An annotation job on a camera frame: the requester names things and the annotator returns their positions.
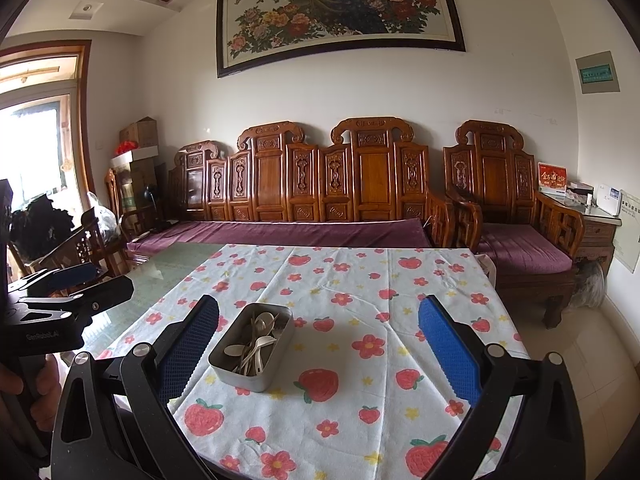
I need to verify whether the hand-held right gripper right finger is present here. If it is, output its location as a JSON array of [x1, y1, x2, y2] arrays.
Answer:
[[418, 294, 586, 480]]

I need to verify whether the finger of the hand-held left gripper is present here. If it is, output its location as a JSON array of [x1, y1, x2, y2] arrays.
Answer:
[[19, 275, 135, 315], [9, 262, 101, 299]]

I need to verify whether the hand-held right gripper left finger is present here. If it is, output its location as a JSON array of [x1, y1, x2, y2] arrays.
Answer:
[[50, 294, 221, 480]]

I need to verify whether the metal rectangular container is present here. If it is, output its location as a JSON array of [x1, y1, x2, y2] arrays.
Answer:
[[207, 302, 293, 393]]

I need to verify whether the cream plastic fork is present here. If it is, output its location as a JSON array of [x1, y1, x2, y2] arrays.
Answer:
[[245, 336, 277, 376]]

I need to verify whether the person's left hand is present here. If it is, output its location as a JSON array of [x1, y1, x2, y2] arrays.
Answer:
[[0, 355, 62, 428]]

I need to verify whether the carved wooden chair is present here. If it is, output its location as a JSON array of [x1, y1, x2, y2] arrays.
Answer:
[[30, 210, 128, 301]]

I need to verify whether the black cloth pile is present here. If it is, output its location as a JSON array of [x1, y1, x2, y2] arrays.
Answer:
[[10, 195, 71, 261]]

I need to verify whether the clear plastic bag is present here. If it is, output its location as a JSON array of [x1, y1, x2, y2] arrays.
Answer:
[[87, 191, 121, 241]]

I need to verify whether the tall wooden chair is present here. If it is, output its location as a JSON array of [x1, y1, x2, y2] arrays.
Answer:
[[104, 167, 156, 241]]

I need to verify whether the black desk lamp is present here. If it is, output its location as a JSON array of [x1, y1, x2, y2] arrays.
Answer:
[[142, 185, 161, 233]]

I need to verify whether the strawberry print tablecloth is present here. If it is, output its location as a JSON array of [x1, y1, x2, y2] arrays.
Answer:
[[82, 244, 531, 480]]

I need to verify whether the square purple seat cushion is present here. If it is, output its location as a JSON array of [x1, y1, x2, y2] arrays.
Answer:
[[477, 223, 573, 273]]

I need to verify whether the long purple seat cushion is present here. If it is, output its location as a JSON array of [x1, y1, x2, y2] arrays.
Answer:
[[127, 217, 433, 261]]

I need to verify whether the brown cardboard box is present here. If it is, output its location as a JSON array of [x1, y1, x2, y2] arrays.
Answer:
[[119, 116, 158, 148]]

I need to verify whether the grey plastic bag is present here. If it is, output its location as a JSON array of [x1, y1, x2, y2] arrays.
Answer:
[[575, 260, 608, 308]]

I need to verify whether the carved wooden armchair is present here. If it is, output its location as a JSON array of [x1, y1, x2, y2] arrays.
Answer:
[[442, 120, 586, 328]]

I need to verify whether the wooden side table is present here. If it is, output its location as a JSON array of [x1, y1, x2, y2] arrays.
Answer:
[[537, 192, 623, 276]]

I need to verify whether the carved wooden sofa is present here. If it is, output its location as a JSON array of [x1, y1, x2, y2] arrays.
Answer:
[[127, 119, 453, 261]]

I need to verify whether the white tabletop device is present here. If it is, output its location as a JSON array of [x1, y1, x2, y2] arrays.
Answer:
[[595, 184, 622, 218]]

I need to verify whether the framed peacock painting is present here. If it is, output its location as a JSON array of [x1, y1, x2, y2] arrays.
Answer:
[[216, 0, 467, 79]]

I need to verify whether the wooden door frame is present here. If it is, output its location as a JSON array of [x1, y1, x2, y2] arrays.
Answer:
[[0, 40, 93, 211]]

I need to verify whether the white wall box cover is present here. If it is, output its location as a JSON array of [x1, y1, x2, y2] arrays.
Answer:
[[614, 187, 640, 275]]

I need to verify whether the grey wall panel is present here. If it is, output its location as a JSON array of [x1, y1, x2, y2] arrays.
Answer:
[[575, 50, 620, 95]]

